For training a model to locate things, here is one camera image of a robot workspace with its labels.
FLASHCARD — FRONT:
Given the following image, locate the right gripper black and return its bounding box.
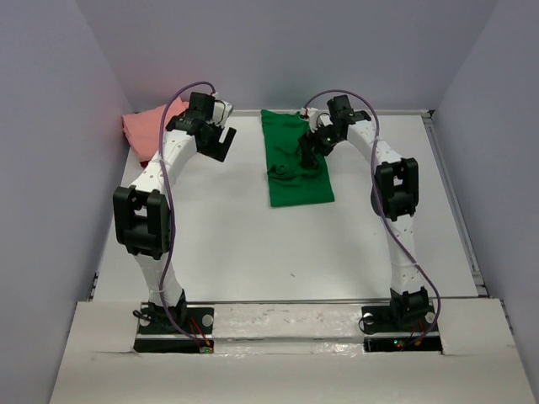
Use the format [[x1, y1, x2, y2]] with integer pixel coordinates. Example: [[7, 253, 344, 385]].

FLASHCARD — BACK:
[[298, 120, 344, 167]]

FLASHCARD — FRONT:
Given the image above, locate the green t shirt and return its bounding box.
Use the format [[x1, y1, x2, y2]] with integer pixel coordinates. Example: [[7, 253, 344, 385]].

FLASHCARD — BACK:
[[260, 109, 334, 208]]

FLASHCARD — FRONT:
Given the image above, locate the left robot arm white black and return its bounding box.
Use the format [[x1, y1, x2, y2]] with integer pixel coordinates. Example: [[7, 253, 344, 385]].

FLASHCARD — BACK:
[[113, 92, 236, 332]]

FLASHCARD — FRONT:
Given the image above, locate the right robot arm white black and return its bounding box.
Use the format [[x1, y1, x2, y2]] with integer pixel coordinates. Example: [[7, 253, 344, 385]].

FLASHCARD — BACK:
[[298, 92, 434, 335]]

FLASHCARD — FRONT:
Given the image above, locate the pink folded t shirt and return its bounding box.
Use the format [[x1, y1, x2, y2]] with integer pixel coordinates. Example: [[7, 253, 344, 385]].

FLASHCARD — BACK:
[[122, 105, 166, 163]]

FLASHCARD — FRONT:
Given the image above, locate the white cardboard front cover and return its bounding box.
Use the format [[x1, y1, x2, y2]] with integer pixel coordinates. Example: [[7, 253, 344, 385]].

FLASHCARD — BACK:
[[51, 299, 535, 403]]

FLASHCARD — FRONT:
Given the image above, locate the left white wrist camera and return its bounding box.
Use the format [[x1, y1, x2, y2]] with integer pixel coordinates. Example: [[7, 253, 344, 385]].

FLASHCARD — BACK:
[[212, 99, 233, 127]]

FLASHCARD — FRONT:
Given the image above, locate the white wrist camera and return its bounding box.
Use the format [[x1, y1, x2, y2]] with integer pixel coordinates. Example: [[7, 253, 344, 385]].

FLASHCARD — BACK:
[[300, 107, 324, 132], [212, 99, 233, 127]]

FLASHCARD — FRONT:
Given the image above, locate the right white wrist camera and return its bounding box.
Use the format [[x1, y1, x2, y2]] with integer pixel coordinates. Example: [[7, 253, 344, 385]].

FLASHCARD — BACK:
[[300, 107, 324, 132]]

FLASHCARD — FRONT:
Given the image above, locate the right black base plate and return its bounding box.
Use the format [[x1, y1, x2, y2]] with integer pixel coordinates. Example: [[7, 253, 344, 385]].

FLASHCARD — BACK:
[[358, 305, 443, 354]]

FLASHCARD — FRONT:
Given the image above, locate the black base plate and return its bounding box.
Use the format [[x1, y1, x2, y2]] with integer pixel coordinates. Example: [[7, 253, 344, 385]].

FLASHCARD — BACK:
[[132, 303, 215, 354], [358, 305, 443, 354]]

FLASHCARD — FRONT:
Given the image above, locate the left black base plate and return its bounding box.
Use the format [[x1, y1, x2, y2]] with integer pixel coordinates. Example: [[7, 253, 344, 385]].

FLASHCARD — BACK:
[[132, 303, 215, 354]]

